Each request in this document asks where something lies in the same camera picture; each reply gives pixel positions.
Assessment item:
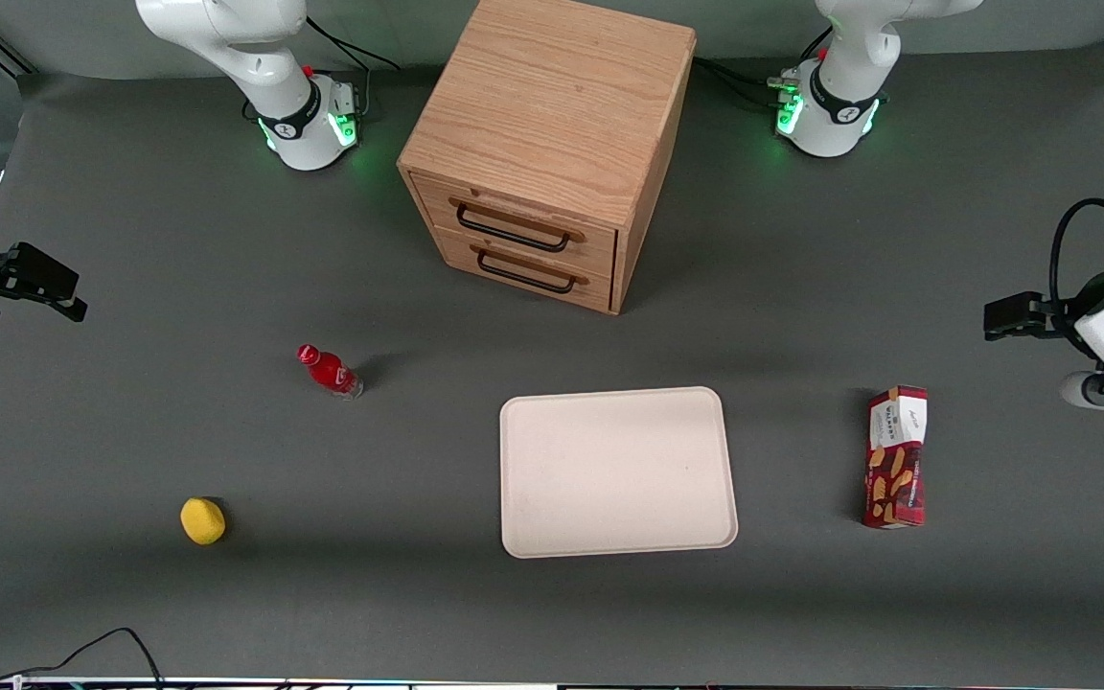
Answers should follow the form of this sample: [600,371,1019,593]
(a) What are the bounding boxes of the red cookie box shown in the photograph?
[862,385,930,529]

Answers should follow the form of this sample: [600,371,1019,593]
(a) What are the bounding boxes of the beige rectangular tray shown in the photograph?
[499,386,740,560]

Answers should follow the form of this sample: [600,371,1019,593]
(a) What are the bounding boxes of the yellow lemon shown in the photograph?
[179,496,227,546]

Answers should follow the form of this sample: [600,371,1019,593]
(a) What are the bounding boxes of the red plastic bottle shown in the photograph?
[296,343,364,401]

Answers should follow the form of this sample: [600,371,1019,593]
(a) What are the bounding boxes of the wooden drawer front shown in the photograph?
[431,225,616,314]
[410,172,621,280]

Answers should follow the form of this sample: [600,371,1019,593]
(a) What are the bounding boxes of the wooden two-drawer cabinet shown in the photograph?
[397,0,698,316]

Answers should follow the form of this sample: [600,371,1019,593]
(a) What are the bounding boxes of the black aluminium frame rail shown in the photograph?
[0,24,37,80]

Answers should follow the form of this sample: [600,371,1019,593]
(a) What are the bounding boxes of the black table edge cable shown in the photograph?
[0,627,166,690]

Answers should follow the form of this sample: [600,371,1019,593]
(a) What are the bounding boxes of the black left base cables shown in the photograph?
[694,27,836,114]

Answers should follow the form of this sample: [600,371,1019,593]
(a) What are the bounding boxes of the black base cables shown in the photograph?
[694,27,836,114]
[241,14,402,126]

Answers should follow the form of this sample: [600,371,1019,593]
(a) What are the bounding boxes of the black right base cables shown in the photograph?
[241,14,402,126]

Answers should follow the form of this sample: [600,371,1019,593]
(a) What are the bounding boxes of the black drawer handle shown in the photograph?
[469,244,590,295]
[448,196,587,255]

